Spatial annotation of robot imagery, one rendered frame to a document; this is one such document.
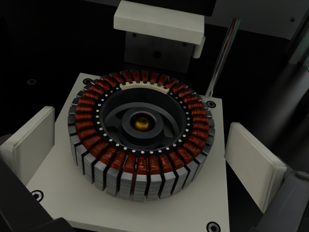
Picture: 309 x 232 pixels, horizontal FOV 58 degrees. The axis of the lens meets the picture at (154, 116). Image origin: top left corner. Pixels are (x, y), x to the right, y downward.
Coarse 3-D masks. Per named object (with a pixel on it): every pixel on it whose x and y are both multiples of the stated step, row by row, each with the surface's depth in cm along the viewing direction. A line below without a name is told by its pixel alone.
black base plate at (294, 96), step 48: (0, 0) 38; (48, 0) 40; (0, 48) 32; (48, 48) 33; (96, 48) 34; (240, 48) 38; (0, 96) 27; (48, 96) 28; (240, 96) 31; (288, 96) 33; (288, 144) 28; (240, 192) 23
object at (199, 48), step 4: (204, 36) 31; (204, 40) 31; (196, 44) 31; (200, 44) 31; (196, 48) 31; (200, 48) 31; (192, 52) 32; (196, 52) 32; (200, 52) 32; (192, 56) 32; (196, 56) 32; (196, 60) 33
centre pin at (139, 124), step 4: (136, 120) 22; (140, 120) 22; (144, 120) 22; (148, 120) 22; (132, 124) 22; (136, 124) 22; (140, 124) 22; (144, 124) 22; (148, 124) 22; (136, 128) 22; (140, 128) 22; (144, 128) 22; (148, 128) 22; (152, 128) 22
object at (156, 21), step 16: (128, 0) 20; (144, 0) 19; (160, 0) 19; (176, 0) 19; (192, 0) 19; (208, 0) 19; (128, 16) 18; (144, 16) 18; (160, 16) 19; (176, 16) 19; (192, 16) 19; (144, 32) 19; (160, 32) 18; (176, 32) 18; (192, 32) 18
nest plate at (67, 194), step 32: (64, 128) 24; (64, 160) 22; (224, 160) 24; (32, 192) 20; (64, 192) 20; (96, 192) 20; (192, 192) 21; (224, 192) 22; (96, 224) 19; (128, 224) 19; (160, 224) 19; (192, 224) 20; (224, 224) 20
